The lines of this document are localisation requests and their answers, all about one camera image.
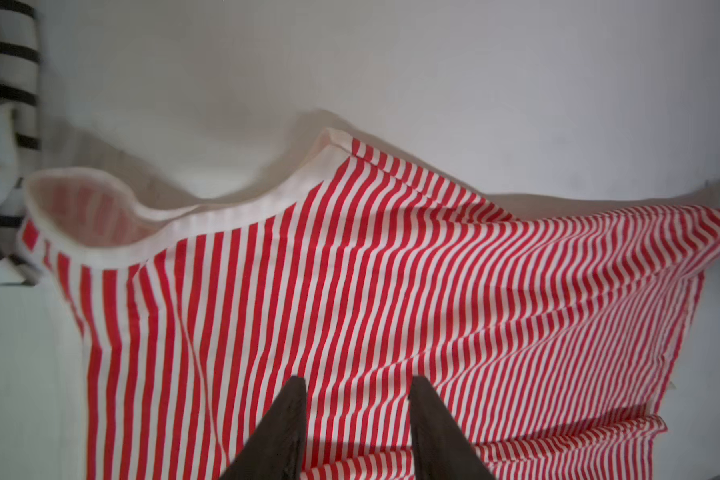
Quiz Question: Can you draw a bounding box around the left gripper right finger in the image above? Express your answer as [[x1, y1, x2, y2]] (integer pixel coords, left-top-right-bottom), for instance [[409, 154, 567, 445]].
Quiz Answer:
[[408, 376, 496, 480]]

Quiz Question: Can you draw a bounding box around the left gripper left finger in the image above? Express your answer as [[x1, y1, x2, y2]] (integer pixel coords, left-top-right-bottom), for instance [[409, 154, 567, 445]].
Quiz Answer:
[[220, 376, 307, 480]]

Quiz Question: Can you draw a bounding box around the red white striped tank top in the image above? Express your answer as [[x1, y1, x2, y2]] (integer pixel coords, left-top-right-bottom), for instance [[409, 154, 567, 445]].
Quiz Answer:
[[20, 129, 720, 479]]

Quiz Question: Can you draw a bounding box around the black white striped tank top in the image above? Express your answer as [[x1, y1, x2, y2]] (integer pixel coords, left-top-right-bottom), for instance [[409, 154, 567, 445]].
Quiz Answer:
[[0, 1, 41, 287]]

